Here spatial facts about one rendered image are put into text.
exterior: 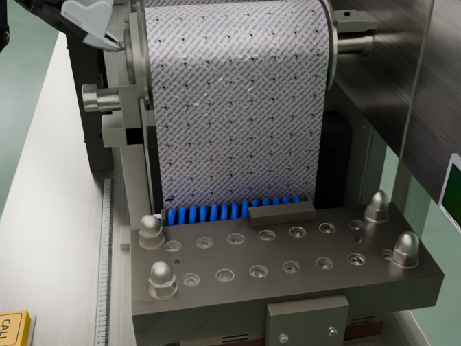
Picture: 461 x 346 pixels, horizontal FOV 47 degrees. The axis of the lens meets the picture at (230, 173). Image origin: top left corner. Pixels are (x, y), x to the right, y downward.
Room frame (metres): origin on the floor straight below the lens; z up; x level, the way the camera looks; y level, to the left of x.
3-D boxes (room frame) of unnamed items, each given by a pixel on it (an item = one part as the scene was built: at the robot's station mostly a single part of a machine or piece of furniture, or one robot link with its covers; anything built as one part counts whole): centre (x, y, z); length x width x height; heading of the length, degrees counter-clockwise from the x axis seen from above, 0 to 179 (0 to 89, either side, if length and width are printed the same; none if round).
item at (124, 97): (0.72, 0.17, 1.05); 0.06 x 0.05 x 0.31; 99
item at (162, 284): (0.47, 0.08, 1.05); 0.04 x 0.04 x 0.04
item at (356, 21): (0.74, -0.17, 1.28); 0.06 x 0.05 x 0.02; 99
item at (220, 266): (0.54, -0.07, 1.00); 0.40 x 0.16 x 0.06; 99
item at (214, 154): (0.65, -0.02, 1.11); 0.23 x 0.01 x 0.18; 99
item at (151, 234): (0.56, 0.11, 1.05); 0.04 x 0.04 x 0.04
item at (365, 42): (0.74, -0.16, 1.25); 0.07 x 0.04 x 0.04; 99
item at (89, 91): (0.71, 0.21, 1.18); 0.04 x 0.02 x 0.04; 9
